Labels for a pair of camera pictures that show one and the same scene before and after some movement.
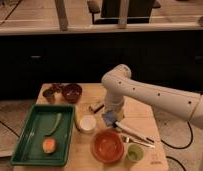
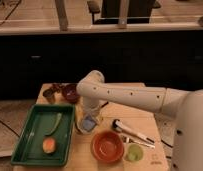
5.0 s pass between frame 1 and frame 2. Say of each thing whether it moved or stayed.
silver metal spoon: stayed
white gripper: moved
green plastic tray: stayed
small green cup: stayed
